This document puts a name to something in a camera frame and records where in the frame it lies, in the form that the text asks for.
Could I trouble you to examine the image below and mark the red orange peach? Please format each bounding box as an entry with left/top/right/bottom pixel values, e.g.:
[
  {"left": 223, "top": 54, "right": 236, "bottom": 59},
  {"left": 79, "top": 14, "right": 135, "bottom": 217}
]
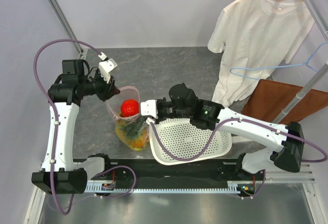
[{"left": 120, "top": 99, "right": 139, "bottom": 117}]

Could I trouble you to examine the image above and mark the orange toy pineapple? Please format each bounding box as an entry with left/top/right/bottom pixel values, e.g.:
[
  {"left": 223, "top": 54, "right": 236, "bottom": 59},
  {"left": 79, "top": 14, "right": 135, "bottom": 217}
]
[{"left": 115, "top": 116, "right": 149, "bottom": 151}]

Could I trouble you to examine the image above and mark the clear zip top bag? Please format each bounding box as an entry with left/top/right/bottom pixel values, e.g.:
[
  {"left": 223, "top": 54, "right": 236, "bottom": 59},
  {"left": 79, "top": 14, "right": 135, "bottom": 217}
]
[{"left": 106, "top": 86, "right": 149, "bottom": 151}]

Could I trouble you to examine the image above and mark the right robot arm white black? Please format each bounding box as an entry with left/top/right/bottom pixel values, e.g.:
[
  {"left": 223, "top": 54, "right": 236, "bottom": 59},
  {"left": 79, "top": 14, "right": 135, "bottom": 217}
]
[{"left": 149, "top": 84, "right": 304, "bottom": 180}]

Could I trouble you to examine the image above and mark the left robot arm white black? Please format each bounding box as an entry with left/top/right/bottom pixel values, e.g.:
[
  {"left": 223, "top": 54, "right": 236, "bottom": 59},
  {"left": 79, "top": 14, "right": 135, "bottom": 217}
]
[{"left": 31, "top": 58, "right": 120, "bottom": 194}]

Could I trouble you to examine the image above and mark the white perforated plastic basket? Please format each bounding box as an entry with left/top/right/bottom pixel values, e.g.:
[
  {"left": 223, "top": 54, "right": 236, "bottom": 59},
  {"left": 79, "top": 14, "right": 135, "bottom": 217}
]
[{"left": 149, "top": 119, "right": 232, "bottom": 166}]

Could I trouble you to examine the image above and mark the brown cloth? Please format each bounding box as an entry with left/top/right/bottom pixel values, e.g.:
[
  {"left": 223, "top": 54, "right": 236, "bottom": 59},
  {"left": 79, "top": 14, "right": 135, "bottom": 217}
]
[{"left": 241, "top": 79, "right": 327, "bottom": 125}]

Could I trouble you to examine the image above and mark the white t-shirt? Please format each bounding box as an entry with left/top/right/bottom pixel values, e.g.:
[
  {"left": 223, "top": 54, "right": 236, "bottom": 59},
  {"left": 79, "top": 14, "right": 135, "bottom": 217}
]
[{"left": 208, "top": 0, "right": 314, "bottom": 107}]

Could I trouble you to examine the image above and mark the silver clothes rack pole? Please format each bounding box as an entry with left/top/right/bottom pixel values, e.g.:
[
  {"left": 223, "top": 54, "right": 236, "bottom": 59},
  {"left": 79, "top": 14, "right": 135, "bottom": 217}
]
[{"left": 273, "top": 63, "right": 327, "bottom": 124}]

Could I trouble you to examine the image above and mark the blue clothes hanger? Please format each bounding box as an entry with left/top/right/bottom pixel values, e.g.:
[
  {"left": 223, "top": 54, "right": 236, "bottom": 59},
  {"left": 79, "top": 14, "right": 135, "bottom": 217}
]
[{"left": 230, "top": 41, "right": 327, "bottom": 80}]

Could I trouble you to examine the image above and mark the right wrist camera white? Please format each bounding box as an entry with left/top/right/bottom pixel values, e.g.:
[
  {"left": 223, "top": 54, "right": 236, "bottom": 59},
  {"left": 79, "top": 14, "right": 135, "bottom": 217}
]
[{"left": 140, "top": 99, "right": 158, "bottom": 125}]

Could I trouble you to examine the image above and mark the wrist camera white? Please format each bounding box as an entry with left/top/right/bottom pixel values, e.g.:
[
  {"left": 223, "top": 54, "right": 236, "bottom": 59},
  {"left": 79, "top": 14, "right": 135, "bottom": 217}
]
[
  {"left": 98, "top": 52, "right": 117, "bottom": 83},
  {"left": 140, "top": 99, "right": 158, "bottom": 125}
]

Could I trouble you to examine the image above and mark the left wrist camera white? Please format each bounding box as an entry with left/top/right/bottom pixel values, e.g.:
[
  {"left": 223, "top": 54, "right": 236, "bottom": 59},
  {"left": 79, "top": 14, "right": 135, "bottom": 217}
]
[{"left": 98, "top": 52, "right": 117, "bottom": 83}]

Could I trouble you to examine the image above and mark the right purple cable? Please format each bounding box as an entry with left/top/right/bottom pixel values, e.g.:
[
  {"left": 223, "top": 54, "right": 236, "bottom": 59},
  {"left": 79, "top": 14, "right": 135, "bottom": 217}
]
[{"left": 150, "top": 117, "right": 328, "bottom": 199}]

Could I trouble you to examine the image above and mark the purple cable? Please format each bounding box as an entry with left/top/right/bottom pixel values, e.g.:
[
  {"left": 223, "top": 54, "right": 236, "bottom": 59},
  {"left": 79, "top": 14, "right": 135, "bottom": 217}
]
[
  {"left": 33, "top": 38, "right": 103, "bottom": 216},
  {"left": 150, "top": 117, "right": 328, "bottom": 199}
]

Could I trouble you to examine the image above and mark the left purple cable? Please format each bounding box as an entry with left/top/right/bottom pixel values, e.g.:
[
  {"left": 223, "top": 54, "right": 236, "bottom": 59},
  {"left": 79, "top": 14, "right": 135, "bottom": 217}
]
[{"left": 33, "top": 38, "right": 103, "bottom": 216}]

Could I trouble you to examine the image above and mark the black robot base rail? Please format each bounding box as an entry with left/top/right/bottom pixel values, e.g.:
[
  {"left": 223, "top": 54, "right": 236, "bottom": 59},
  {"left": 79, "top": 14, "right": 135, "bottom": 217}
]
[{"left": 91, "top": 159, "right": 263, "bottom": 189}]

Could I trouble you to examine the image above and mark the white cable duct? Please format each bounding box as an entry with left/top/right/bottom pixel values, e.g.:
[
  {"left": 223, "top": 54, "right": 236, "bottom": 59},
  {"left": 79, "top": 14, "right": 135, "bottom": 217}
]
[{"left": 85, "top": 180, "right": 251, "bottom": 194}]

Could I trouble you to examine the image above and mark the aluminium frame post left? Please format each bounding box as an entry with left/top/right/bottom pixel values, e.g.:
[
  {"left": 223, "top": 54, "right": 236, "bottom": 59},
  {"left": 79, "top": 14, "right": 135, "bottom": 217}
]
[{"left": 48, "top": 0, "right": 77, "bottom": 39}]

